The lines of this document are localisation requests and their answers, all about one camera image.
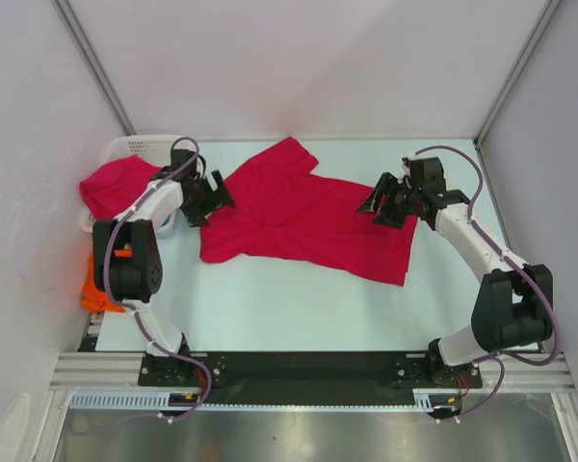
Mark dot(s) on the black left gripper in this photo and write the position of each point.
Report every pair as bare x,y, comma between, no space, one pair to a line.
197,217

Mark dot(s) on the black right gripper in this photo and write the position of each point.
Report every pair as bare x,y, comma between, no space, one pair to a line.
387,185

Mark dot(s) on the white plastic laundry basket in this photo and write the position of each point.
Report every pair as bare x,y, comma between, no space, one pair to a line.
135,144

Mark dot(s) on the red t shirt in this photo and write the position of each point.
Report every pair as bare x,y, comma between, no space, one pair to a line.
283,210
116,185

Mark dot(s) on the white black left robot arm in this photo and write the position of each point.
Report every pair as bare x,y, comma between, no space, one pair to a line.
127,264

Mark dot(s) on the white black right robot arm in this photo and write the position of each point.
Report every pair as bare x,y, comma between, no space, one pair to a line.
514,304

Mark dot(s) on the orange folded t shirt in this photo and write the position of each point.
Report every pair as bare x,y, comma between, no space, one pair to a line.
92,300

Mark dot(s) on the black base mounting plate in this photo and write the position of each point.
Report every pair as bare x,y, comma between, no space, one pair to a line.
320,378

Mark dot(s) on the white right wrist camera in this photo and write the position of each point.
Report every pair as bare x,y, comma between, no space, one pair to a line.
406,163

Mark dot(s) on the white slotted cable duct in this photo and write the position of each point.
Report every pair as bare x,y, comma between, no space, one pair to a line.
183,401

